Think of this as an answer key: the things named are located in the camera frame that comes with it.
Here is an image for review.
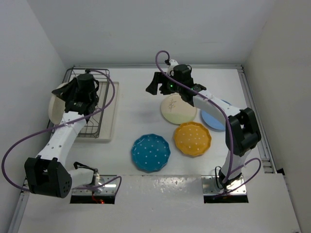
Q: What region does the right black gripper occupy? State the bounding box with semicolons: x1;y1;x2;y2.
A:
147;72;183;95

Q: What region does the plain cream plate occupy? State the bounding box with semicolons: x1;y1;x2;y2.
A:
48;94;65;125

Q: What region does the light blue plate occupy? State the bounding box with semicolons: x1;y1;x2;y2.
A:
201;109;228;132

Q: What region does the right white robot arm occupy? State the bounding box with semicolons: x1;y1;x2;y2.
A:
146;60;261;188

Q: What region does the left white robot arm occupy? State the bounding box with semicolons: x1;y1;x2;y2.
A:
24;73;99;198

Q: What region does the cream plate with plant motif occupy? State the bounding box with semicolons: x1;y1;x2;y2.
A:
160;94;197;125

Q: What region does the beige drip tray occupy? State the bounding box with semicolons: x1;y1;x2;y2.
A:
75;80;119;143

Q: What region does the yellow dotted plate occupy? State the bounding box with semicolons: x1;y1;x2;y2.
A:
173;121;212;157

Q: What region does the teal dotted plate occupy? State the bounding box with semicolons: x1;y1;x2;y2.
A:
131;133;171;173

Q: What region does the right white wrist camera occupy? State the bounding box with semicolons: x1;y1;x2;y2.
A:
166;59;179;76

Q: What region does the metal wire dish rack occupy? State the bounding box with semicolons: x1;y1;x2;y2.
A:
48;68;112;138

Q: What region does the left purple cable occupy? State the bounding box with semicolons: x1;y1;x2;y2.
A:
1;69;122;194

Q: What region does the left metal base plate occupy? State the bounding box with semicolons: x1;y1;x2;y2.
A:
71;175;120;196

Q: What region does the metal base plate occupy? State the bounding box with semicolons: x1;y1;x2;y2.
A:
71;175;120;196
201;175;247;196

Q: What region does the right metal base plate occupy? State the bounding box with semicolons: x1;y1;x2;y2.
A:
201;175;247;196

